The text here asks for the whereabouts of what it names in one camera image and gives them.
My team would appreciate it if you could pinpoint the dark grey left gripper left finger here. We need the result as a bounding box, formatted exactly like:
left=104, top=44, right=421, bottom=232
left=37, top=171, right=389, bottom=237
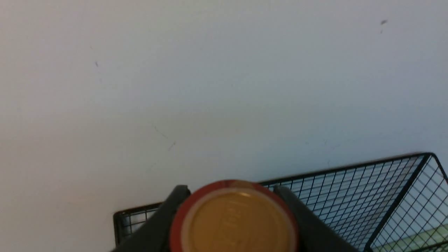
left=112, top=185, right=191, bottom=252

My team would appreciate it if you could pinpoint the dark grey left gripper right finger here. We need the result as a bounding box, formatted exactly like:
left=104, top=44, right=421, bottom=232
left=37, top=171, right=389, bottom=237
left=274, top=185, right=357, bottom=252

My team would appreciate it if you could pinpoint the soy sauce bottle red cap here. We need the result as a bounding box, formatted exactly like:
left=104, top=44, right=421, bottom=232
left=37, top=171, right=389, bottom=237
left=169, top=179, right=300, bottom=252

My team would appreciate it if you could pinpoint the black wire mesh rack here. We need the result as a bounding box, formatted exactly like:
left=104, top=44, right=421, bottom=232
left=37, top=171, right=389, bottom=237
left=113, top=152, right=448, bottom=252

